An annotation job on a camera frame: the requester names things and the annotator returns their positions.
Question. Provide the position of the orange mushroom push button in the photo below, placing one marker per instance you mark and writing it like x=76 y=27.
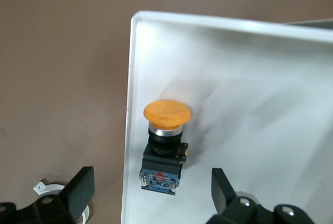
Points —
x=166 y=114

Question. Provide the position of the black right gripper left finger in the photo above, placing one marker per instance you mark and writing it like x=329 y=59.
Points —
x=78 y=190

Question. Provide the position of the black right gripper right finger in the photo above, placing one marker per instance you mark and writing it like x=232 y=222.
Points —
x=223 y=192

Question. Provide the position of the white drawer with button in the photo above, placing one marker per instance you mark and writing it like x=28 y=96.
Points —
x=260 y=104

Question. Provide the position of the white curved plastic bracket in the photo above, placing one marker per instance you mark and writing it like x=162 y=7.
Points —
x=39 y=188

